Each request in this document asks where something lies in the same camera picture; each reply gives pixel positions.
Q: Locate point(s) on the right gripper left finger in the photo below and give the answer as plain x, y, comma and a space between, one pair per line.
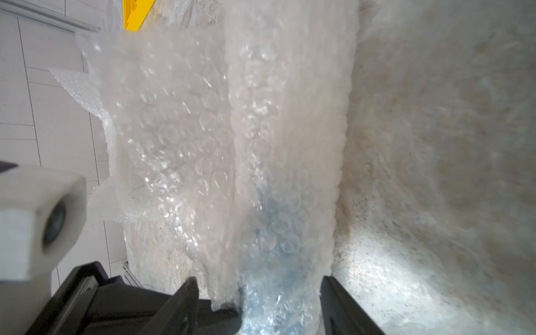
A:
178, 315

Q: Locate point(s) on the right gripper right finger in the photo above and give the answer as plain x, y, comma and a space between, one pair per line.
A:
342, 315

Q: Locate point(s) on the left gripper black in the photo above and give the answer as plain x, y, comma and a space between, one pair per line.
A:
90, 302

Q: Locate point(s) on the blue ribbed vase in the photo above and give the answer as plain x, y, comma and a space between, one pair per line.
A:
287, 250

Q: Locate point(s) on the yellow triangle ruler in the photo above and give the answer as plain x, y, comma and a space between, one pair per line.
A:
135, 12

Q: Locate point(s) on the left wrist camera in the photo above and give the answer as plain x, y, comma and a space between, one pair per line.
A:
43, 212

